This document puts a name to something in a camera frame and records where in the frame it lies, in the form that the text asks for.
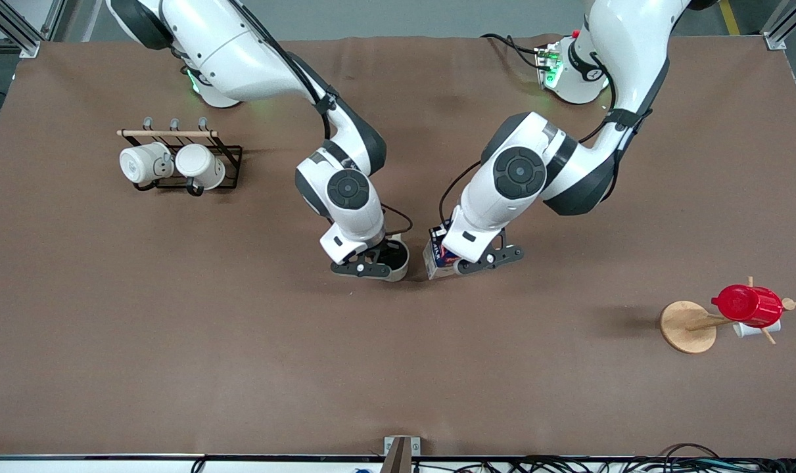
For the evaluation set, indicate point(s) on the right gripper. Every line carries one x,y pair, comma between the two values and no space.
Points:
391,252

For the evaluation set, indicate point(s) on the aluminium frame profile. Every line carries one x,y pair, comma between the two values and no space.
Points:
782,26
10,26

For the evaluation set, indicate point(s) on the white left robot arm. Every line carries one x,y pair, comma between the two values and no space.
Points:
634,39

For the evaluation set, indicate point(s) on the metal table edge bracket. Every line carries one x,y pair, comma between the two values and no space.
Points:
401,453

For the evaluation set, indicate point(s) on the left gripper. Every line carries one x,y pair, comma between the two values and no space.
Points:
447,252

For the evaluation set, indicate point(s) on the small milk carton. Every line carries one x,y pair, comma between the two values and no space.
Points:
435,264

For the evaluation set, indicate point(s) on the white mug with grey inside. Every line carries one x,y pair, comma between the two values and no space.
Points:
401,269

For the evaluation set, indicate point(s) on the small white cup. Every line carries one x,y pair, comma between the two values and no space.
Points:
752,330

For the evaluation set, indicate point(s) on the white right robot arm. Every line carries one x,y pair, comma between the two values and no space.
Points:
233,46

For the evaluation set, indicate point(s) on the wooden mug tree stand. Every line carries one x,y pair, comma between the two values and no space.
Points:
687,326

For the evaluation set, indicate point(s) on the red cup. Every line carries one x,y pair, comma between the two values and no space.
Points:
749,304

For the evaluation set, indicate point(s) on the white mug with face print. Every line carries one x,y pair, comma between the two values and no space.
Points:
141,163

